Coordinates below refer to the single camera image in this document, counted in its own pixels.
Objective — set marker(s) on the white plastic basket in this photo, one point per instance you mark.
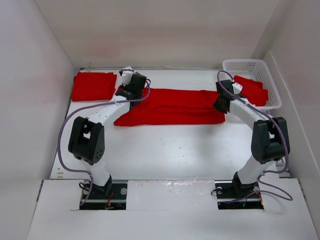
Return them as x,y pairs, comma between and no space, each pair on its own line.
257,70

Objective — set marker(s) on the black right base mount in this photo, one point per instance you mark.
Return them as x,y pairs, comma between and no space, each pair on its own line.
229,199

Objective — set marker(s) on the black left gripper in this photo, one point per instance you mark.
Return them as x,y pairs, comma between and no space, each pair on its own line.
124,88

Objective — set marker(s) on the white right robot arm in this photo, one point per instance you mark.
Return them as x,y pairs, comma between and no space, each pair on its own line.
269,141

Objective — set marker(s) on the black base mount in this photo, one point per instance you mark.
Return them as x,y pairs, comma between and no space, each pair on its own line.
116,200
229,199

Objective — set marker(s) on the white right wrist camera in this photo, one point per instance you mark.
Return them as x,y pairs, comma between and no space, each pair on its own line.
237,88

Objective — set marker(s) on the red t-shirts in basket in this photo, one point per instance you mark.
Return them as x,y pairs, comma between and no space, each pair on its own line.
254,91

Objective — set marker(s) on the folded red t-shirt stack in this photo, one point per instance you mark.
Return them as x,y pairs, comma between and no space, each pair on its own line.
93,86

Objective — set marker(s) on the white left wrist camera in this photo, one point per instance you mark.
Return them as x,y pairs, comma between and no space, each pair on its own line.
126,74

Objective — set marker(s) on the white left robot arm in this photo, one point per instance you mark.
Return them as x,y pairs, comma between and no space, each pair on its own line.
87,137

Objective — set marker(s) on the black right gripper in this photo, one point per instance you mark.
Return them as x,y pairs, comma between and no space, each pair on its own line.
217,105

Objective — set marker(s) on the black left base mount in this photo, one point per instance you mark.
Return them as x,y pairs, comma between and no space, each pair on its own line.
116,200

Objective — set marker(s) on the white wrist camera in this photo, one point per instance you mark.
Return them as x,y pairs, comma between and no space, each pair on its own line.
237,88
126,74

